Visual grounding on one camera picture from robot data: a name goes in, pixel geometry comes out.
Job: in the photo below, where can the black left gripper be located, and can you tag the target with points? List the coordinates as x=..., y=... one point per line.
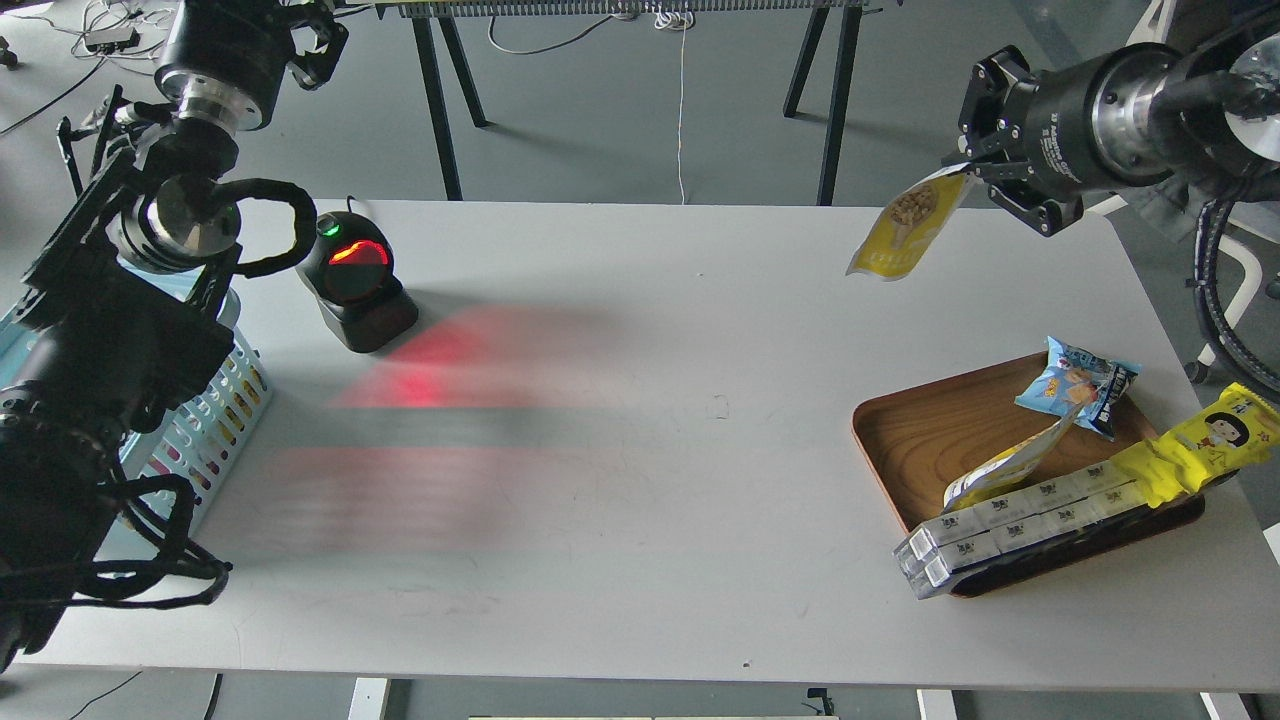
x=224, y=61

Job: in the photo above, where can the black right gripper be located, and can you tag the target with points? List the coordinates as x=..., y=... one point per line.
x=1028, y=134

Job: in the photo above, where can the yellow nut snack pouch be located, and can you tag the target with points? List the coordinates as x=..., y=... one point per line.
x=908, y=225

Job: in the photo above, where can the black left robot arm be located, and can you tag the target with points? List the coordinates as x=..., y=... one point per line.
x=124, y=300

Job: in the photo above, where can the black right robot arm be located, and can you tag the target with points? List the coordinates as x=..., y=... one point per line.
x=1146, y=96

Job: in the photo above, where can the blue snack bag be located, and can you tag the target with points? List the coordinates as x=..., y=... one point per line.
x=1081, y=384

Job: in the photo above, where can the yellow white snack pouch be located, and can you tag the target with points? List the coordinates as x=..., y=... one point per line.
x=1004, y=471

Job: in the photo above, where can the yellow cartoon snack bag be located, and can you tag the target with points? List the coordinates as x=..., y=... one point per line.
x=1237, y=430

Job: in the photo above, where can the white boxed snack pack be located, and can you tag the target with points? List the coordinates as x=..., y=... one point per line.
x=1000, y=531

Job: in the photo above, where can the light blue plastic basket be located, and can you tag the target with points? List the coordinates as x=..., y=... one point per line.
x=201, y=440

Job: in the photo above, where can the black barcode scanner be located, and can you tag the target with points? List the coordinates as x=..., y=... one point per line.
x=350, y=272

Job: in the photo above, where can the black trestle table legs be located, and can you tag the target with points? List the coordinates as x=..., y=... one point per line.
x=610, y=91

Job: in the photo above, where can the brown wooden tray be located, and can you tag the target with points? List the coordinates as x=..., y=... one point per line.
x=919, y=440

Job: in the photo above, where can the black power adapter with cables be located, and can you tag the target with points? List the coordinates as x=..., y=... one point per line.
x=51, y=48

